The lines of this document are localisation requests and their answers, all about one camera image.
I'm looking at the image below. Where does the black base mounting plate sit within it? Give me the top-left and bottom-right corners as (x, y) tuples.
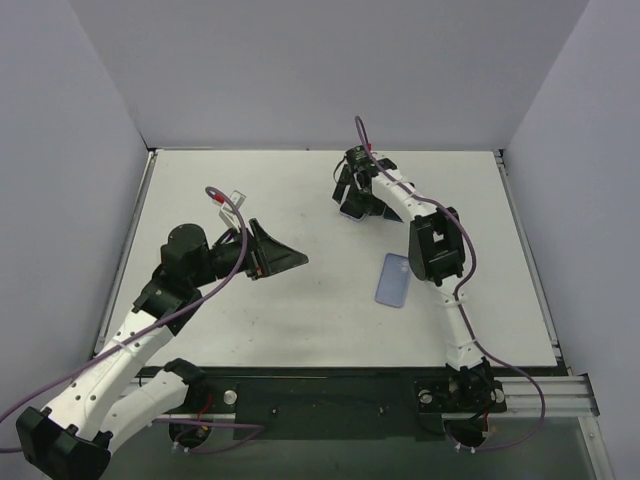
(173, 367), (507, 441)

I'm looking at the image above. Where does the lilac phone case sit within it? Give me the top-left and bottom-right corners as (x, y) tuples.
(374, 253), (412, 308)

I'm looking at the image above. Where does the blue phone black screen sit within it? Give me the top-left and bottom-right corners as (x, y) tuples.
(382, 205), (403, 223)

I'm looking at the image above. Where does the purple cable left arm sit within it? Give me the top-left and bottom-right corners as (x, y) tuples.
(0, 186), (269, 455)

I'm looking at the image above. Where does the black phone on table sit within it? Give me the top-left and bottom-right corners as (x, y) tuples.
(339, 201), (365, 222)

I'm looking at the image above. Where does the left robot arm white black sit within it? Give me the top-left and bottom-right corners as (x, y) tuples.
(16, 219), (309, 479)

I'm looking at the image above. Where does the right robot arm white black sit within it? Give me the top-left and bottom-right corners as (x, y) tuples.
(332, 145), (492, 409)

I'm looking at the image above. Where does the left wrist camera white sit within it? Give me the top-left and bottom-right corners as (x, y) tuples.
(214, 190), (246, 231)

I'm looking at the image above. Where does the aluminium frame rail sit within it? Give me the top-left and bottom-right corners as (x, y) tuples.
(124, 374), (601, 416)

